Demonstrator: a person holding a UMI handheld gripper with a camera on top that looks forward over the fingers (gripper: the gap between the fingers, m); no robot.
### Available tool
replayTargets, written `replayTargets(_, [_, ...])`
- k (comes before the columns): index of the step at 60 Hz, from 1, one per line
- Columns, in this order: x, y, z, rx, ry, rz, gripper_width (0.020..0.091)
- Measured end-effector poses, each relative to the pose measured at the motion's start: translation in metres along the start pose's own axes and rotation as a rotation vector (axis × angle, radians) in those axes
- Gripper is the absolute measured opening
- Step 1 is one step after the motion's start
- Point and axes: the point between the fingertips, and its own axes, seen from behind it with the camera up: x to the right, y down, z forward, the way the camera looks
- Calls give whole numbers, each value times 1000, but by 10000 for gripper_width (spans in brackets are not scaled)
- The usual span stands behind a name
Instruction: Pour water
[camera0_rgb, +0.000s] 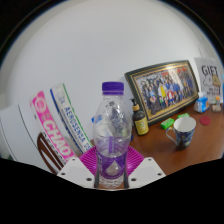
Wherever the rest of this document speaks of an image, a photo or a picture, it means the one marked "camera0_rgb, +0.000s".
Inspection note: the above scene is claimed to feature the framed group picture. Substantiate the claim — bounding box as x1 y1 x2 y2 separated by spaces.
124 59 200 127

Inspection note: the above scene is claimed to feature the blue starry-print mug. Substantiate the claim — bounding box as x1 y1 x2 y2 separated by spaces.
165 116 197 151

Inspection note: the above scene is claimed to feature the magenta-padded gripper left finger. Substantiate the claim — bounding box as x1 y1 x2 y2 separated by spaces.
57 145 101 190

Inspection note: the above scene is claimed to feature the amber pump bottle yellow label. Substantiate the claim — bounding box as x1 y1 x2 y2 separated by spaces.
129 98 150 137

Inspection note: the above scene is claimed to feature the flat round red coaster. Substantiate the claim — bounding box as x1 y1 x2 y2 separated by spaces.
199 115 212 126

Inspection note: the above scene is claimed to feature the purple-capped clear water bottle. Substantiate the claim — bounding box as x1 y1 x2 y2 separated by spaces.
93 81 133 189

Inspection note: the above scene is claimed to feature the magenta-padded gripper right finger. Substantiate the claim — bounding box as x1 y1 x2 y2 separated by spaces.
124 145 167 190

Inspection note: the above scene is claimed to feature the white and blue shuttlecock tube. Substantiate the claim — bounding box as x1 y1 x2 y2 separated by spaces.
49 83 94 155

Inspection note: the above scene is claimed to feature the pink shuttlecock tube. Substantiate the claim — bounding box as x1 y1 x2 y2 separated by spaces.
29 90 78 163

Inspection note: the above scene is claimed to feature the small patterned box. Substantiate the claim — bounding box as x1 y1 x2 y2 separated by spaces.
211 104 223 113

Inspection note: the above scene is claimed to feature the white printed tote bag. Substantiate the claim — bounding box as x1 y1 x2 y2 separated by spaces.
193 57 224 98

